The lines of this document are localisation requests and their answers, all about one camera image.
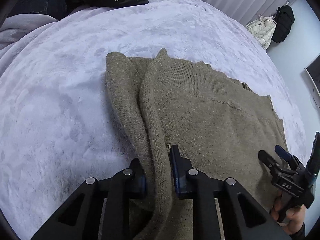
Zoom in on monitor screen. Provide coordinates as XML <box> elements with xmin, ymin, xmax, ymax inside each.
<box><xmin>304</xmin><ymin>54</ymin><xmax>320</xmax><ymax>93</ymax></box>

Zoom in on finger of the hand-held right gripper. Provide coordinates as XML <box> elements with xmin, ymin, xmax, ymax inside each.
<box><xmin>274</xmin><ymin>145</ymin><xmax>305</xmax><ymax>172</ymax></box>
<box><xmin>258</xmin><ymin>150</ymin><xmax>283</xmax><ymax>179</ymax></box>

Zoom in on grey cloth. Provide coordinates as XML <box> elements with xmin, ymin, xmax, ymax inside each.
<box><xmin>0</xmin><ymin>14</ymin><xmax>59</xmax><ymax>52</ymax></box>

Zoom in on black hanging jacket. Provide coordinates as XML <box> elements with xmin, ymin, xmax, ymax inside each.
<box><xmin>271</xmin><ymin>5</ymin><xmax>295</xmax><ymax>44</ymax></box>

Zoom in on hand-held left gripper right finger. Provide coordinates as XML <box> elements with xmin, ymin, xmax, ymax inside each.
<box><xmin>169</xmin><ymin>144</ymin><xmax>293</xmax><ymax>240</ymax></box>

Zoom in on dark blue jeans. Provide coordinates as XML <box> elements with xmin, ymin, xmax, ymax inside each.
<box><xmin>7</xmin><ymin>0</ymin><xmax>68</xmax><ymax>21</ymax></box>

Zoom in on person's right hand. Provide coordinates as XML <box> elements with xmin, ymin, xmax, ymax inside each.
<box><xmin>271</xmin><ymin>197</ymin><xmax>307</xmax><ymax>234</ymax></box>

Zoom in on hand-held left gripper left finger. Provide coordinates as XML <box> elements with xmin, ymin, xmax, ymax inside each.
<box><xmin>31</xmin><ymin>157</ymin><xmax>148</xmax><ymax>240</ymax></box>

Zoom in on white puffer jacket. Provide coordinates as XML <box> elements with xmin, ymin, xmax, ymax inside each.
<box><xmin>245</xmin><ymin>15</ymin><xmax>277</xmax><ymax>51</ymax></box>

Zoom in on lavender fleece blanket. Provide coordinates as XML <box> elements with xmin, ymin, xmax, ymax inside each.
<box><xmin>0</xmin><ymin>0</ymin><xmax>309</xmax><ymax>239</ymax></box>

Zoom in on brown knit sweater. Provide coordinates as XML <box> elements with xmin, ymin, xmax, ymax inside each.
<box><xmin>105</xmin><ymin>48</ymin><xmax>290</xmax><ymax>240</ymax></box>

